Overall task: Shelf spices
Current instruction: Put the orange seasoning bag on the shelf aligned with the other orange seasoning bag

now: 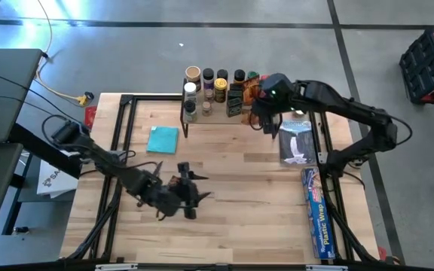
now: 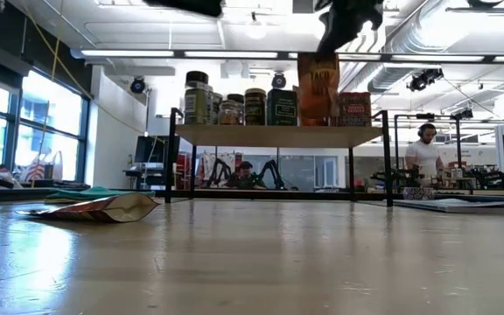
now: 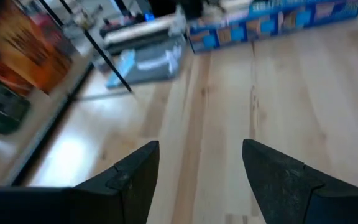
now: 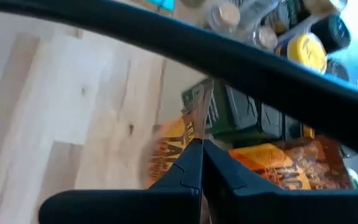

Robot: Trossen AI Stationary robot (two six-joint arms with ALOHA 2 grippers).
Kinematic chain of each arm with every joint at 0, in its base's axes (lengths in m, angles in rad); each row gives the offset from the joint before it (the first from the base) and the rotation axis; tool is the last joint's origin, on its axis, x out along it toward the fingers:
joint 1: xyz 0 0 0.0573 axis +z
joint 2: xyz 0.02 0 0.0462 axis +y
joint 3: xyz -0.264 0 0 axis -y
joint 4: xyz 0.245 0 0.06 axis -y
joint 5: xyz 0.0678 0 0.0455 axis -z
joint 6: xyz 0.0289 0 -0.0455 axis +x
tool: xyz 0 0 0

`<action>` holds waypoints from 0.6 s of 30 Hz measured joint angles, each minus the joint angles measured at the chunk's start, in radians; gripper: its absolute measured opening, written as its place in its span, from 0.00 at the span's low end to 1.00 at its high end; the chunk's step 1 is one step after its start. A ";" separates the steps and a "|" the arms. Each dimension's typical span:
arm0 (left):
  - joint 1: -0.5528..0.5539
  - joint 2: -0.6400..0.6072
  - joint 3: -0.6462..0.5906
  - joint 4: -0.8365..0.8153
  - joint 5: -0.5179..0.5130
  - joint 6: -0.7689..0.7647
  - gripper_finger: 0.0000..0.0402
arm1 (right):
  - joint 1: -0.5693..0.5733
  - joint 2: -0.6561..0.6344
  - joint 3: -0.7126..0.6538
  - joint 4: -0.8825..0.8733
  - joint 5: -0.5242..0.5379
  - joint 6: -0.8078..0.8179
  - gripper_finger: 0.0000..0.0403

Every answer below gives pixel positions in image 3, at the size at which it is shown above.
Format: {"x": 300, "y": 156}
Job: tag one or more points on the green black pepper tin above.
{"x": 0, "y": 107}

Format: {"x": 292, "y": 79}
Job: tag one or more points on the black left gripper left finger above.
{"x": 126, "y": 193}

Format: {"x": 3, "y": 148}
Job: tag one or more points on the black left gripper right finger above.
{"x": 281, "y": 193}

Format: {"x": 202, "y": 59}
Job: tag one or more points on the Yellowstone waterfall book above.
{"x": 148, "y": 65}

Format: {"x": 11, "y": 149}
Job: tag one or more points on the brown packet with nutrition label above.
{"x": 26, "y": 46}

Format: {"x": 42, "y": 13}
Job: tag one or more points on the wooden shelf with black legs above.
{"x": 42, "y": 124}

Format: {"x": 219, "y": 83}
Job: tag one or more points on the blue plastic wrap box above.
{"x": 272, "y": 25}

